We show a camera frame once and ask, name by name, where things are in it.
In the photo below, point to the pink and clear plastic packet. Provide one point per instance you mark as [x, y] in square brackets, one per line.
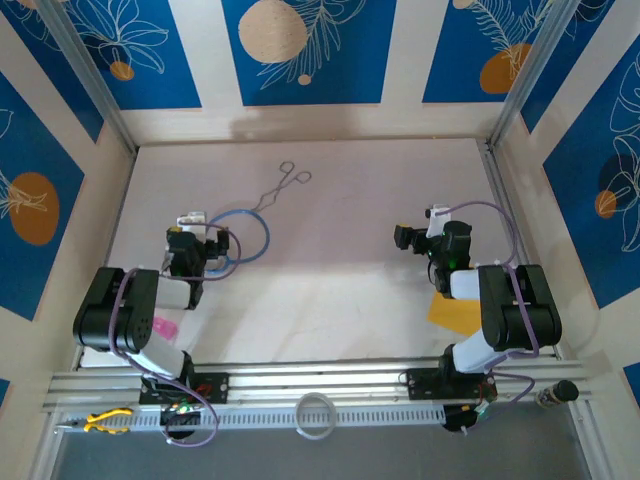
[165, 327]

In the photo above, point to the aluminium frame post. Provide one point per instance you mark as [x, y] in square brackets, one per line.
[95, 85]
[530, 75]

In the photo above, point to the small LED circuit board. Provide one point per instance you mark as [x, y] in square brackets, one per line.
[482, 410]
[182, 411]

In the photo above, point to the orange square paper sheet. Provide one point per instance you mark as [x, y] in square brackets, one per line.
[450, 315]

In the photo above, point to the aluminium mounting rail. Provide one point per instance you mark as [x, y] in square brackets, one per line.
[325, 380]

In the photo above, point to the white tape roll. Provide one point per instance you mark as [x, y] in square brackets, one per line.
[314, 435]

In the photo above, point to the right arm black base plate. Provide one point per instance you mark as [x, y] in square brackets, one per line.
[420, 385]

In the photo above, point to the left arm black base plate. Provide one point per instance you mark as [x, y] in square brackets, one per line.
[220, 387]

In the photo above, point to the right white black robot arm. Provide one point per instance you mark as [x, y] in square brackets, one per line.
[525, 310]

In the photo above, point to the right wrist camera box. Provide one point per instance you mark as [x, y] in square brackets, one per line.
[436, 222]

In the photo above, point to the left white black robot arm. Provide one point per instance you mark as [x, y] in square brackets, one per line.
[115, 310]

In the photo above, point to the small dark-capped bottle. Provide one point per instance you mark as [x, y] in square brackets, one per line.
[565, 391]

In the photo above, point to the aluminium side rail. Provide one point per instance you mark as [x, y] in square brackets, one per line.
[500, 190]

